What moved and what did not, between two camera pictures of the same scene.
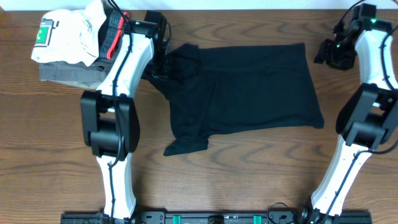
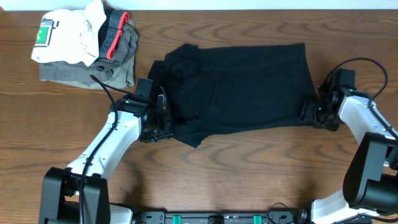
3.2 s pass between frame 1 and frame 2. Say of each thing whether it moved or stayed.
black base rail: stayed
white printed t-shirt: stayed
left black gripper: moved
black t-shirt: stayed
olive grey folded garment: stayed
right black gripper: moved
